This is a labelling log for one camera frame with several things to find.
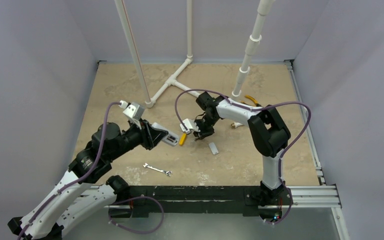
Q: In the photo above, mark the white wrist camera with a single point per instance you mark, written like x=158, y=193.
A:
x=188, y=126
x=133, y=111

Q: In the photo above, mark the yellow handled pliers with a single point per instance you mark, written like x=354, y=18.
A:
x=254, y=101

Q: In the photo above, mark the aluminium frame rail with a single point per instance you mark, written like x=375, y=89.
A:
x=316, y=196

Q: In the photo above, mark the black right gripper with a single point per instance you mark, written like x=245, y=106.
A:
x=203, y=127

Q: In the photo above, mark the yellow handled screwdriver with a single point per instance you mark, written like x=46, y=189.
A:
x=182, y=139

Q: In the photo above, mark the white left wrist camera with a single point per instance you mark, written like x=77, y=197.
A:
x=133, y=111

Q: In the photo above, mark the white battery cover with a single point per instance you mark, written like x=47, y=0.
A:
x=213, y=148

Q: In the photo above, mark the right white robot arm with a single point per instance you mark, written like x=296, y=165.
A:
x=269, y=133

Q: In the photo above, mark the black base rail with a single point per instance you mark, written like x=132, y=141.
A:
x=138, y=201

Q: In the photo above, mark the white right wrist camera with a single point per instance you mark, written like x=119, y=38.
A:
x=188, y=126

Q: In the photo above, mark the white jointed vertical pipe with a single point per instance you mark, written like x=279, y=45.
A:
x=253, y=42

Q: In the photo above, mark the white remote control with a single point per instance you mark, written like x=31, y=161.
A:
x=170, y=138

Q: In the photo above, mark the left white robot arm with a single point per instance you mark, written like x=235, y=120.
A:
x=58, y=212

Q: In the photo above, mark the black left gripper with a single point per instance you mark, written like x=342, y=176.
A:
x=150, y=135

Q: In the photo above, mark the silver open-end wrench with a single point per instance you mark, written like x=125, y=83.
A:
x=168, y=173

